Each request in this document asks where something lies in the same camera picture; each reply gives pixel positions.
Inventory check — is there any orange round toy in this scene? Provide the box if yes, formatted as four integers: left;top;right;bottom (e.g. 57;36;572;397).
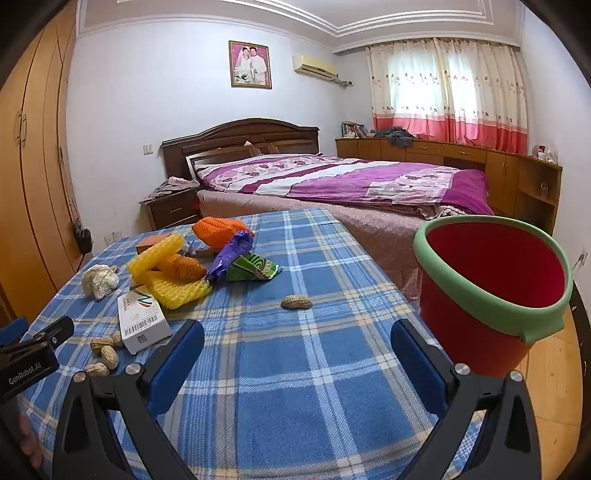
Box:
157;254;207;282

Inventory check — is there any red bucket with green rim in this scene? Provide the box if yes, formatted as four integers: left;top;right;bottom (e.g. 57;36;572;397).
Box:
413;215;574;379

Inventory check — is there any person's left hand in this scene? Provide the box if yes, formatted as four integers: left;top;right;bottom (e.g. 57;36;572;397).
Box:
18;412;43;467

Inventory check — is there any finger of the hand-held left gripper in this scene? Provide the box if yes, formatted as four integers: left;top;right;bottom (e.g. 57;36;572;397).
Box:
0;316;75;365
0;318;29;346

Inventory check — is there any green snack packet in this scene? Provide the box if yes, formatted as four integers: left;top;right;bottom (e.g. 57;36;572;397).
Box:
225;252;283;282

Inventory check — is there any floral cloth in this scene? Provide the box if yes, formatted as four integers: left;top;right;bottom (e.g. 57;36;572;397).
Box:
139;176;200;204

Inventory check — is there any dark hanging bag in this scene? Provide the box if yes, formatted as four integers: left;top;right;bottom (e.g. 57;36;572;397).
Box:
75;224;94;254

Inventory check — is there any white barcode box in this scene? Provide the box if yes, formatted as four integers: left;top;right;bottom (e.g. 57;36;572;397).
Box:
117;284;172;355

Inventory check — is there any wall air conditioner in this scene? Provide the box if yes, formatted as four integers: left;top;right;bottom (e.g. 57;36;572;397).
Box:
292;55;340;84

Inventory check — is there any wooden wardrobe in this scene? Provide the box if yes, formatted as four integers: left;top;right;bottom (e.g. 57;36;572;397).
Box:
0;0;95;324

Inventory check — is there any pile of dark clothes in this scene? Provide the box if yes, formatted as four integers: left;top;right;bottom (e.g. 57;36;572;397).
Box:
373;127;419;147

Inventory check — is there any orange mesh foam sleeve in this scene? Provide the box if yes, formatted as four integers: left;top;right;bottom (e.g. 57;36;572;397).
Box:
191;216;250;250

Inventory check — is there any white pillow with dark border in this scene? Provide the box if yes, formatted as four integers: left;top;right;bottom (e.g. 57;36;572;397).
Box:
186;153;220;185

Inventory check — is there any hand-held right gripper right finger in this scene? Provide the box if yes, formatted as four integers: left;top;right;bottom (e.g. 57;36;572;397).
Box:
390;318;541;480

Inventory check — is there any floral curtain with pink hem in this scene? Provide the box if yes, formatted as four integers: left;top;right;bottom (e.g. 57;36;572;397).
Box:
367;38;529;155

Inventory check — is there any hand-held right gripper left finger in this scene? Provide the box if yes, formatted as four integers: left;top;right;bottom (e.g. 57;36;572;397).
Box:
53;318;206;480

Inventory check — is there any dark wooden nightstand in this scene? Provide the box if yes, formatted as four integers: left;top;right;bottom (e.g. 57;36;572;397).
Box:
140;187;201;230

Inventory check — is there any framed wall photo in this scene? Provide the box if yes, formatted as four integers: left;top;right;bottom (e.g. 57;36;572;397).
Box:
228;41;272;89

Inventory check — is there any long wooden cabinet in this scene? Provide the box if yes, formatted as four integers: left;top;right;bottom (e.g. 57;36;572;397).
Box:
335;137;563;236

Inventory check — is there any orange cardboard box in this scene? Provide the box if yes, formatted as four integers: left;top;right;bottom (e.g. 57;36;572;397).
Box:
136;233;174;254

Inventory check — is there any purple plastic wrapper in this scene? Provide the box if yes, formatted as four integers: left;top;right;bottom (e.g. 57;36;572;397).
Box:
205;229;256;283

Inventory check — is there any crumpled white paper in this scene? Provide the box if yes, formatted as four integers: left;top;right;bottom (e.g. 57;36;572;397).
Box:
82;264;120;301

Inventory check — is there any yellow foam net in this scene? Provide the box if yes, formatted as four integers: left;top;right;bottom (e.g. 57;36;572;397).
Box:
145;272;213;310
127;232;185;282

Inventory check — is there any bed with purple blanket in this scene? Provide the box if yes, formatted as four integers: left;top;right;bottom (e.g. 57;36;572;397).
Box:
196;189;462;301

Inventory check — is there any wooden bed headboard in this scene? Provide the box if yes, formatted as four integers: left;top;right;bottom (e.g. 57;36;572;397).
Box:
160;117;320;181

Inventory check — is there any blue plaid blanket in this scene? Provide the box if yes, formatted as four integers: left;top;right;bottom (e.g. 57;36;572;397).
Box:
18;208;485;480

